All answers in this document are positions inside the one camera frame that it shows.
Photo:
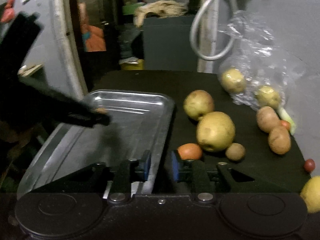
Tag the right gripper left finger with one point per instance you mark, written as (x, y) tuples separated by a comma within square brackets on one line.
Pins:
[(121, 178)]

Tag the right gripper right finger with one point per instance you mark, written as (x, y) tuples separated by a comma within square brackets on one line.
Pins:
[(193, 172)]

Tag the orange tangerine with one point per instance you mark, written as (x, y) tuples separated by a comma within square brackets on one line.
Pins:
[(190, 151)]

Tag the metal tray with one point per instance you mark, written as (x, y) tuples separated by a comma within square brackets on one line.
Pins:
[(139, 122)]

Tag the brown striped fruit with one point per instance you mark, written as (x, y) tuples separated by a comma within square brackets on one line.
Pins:
[(267, 119), (279, 140)]

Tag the small orange tomato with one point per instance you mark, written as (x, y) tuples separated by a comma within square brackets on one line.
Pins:
[(286, 124)]

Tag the small red tomato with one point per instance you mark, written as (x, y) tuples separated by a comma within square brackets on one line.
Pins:
[(309, 165)]

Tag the large yellow lemon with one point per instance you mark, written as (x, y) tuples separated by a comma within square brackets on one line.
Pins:
[(311, 194)]

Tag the wooden side shelf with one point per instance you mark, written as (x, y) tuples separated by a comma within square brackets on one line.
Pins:
[(26, 71)]

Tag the red plastic bag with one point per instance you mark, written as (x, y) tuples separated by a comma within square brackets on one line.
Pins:
[(9, 12)]

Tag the left bagged pear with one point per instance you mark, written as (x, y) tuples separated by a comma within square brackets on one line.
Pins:
[(233, 81)]

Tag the bagged pear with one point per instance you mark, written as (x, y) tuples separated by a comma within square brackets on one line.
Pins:
[(233, 81), (268, 96)]

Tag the right bagged pear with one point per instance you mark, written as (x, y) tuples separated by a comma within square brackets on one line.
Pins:
[(268, 96)]

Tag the green leek stalk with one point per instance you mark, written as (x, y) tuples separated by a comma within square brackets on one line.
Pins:
[(285, 116)]

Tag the yellow jerry can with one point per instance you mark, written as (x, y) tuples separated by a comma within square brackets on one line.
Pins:
[(133, 65)]

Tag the clear plastic bag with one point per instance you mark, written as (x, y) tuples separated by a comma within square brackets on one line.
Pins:
[(261, 59)]

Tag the dark grey cabinet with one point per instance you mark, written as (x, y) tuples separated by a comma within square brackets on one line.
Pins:
[(166, 44)]

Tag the beige cloth heap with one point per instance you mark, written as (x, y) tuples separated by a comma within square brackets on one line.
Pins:
[(162, 8)]

